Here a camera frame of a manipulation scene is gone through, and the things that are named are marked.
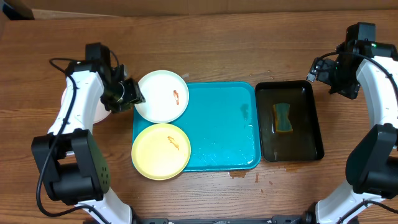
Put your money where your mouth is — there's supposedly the white plate pink rim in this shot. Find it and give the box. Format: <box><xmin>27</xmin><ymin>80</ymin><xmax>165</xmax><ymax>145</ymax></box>
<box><xmin>68</xmin><ymin>90</ymin><xmax>111</xmax><ymax>127</ymax></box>

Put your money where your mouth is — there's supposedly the white plate mint rim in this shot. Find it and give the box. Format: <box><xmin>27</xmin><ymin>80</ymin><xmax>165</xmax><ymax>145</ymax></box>
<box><xmin>135</xmin><ymin>70</ymin><xmax>189</xmax><ymax>123</ymax></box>

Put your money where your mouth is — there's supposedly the green yellow sponge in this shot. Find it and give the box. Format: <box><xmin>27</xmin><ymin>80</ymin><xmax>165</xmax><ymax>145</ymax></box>
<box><xmin>272</xmin><ymin>103</ymin><xmax>293</xmax><ymax>134</ymax></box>

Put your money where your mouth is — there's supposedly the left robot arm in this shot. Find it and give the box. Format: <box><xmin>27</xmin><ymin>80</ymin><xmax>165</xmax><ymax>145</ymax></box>
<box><xmin>31</xmin><ymin>59</ymin><xmax>144</xmax><ymax>223</ymax></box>

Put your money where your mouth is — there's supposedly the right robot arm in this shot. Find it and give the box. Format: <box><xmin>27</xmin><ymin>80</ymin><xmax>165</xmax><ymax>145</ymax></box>
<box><xmin>301</xmin><ymin>37</ymin><xmax>397</xmax><ymax>223</ymax></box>

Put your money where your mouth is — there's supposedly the black water tray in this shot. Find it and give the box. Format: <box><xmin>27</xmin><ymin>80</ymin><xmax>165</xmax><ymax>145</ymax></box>
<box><xmin>255</xmin><ymin>80</ymin><xmax>325</xmax><ymax>162</ymax></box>

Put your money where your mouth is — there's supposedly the blue plastic tray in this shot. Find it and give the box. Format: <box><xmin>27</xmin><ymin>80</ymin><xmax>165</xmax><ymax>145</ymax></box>
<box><xmin>131</xmin><ymin>81</ymin><xmax>262</xmax><ymax>173</ymax></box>

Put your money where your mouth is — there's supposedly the yellow plate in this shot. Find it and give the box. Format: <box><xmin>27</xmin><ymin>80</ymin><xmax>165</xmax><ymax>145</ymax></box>
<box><xmin>131</xmin><ymin>123</ymin><xmax>191</xmax><ymax>180</ymax></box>

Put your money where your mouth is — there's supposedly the blue object in corner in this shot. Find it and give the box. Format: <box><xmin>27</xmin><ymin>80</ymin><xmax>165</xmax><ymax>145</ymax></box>
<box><xmin>1</xmin><ymin>0</ymin><xmax>34</xmax><ymax>21</ymax></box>

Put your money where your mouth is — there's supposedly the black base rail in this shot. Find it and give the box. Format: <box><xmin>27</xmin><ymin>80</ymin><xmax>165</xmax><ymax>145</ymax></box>
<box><xmin>133</xmin><ymin>215</ymin><xmax>315</xmax><ymax>224</ymax></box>

